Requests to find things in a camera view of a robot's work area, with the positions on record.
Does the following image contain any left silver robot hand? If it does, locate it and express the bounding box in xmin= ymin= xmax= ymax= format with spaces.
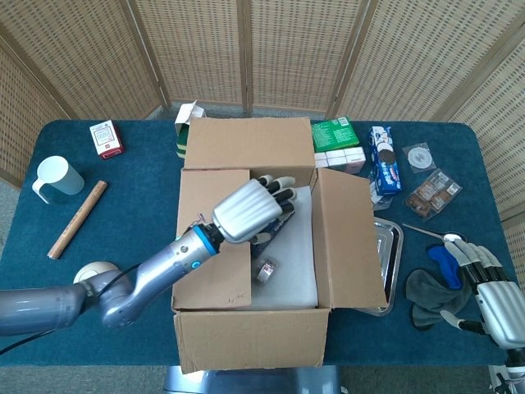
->
xmin=211 ymin=174 xmax=299 ymax=245

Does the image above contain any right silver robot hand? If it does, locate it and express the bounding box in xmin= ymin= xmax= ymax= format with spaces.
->
xmin=441 ymin=240 xmax=525 ymax=350

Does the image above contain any large brown cardboard box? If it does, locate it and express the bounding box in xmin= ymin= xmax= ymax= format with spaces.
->
xmin=171 ymin=117 xmax=390 ymax=374

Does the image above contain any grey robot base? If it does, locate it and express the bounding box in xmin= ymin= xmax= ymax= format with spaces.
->
xmin=163 ymin=364 xmax=341 ymax=394

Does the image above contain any long dark blue box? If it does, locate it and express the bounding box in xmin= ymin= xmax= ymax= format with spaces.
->
xmin=249 ymin=200 xmax=299 ymax=248

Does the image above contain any small clear packet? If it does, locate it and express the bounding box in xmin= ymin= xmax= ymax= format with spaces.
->
xmin=254 ymin=256 xmax=280 ymax=283

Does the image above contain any green cardboard box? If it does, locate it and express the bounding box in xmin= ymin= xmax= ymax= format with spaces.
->
xmin=310 ymin=116 xmax=361 ymax=151

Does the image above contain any blue cookie package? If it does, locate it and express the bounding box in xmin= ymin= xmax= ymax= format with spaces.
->
xmin=367 ymin=125 xmax=403 ymax=196

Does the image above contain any small red white box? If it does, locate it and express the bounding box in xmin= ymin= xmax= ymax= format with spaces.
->
xmin=89 ymin=119 xmax=125 ymax=160

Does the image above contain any grey cloth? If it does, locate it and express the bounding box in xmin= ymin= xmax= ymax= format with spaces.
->
xmin=405 ymin=268 xmax=473 ymax=332

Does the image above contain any white foam sheet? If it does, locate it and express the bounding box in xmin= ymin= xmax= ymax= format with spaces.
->
xmin=249 ymin=186 xmax=320 ymax=311

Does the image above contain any metal spoon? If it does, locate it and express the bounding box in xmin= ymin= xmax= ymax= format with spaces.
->
xmin=401 ymin=222 xmax=467 ymax=244

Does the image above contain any white carton with sponges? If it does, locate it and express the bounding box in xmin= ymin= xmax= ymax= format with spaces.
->
xmin=174 ymin=100 xmax=208 ymax=159

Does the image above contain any white tissue multipack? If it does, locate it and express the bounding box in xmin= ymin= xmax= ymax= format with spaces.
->
xmin=313 ymin=146 xmax=367 ymax=174

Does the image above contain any stainless steel tray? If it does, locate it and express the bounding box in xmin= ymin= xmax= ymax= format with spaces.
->
xmin=363 ymin=218 xmax=404 ymax=317

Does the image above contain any brown snacks clear package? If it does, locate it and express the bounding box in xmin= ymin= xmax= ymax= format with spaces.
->
xmin=404 ymin=167 xmax=463 ymax=222

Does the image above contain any clear plastic packet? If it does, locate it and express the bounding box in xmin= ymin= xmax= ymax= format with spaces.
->
xmin=367 ymin=174 xmax=390 ymax=212

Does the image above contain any blue tablecloth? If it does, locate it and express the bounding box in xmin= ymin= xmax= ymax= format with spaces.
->
xmin=0 ymin=118 xmax=525 ymax=367

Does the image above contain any woven folding screen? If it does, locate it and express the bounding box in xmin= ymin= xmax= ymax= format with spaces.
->
xmin=0 ymin=0 xmax=525 ymax=247

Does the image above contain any white round dome object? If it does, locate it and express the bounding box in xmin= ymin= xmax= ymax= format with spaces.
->
xmin=72 ymin=261 xmax=122 ymax=286

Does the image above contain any wooden rolling pin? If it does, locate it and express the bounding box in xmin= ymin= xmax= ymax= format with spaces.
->
xmin=47 ymin=180 xmax=109 ymax=260

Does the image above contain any round disc in clear bag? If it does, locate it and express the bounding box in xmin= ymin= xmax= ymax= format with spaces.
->
xmin=401 ymin=142 xmax=437 ymax=174

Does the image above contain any white plastic mug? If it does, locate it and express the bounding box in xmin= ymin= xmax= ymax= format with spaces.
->
xmin=31 ymin=155 xmax=85 ymax=204

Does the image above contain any blue handled tool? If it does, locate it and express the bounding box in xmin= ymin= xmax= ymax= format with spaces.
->
xmin=426 ymin=245 xmax=463 ymax=291

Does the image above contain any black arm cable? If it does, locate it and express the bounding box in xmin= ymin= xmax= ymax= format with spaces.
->
xmin=0 ymin=262 xmax=140 ymax=357

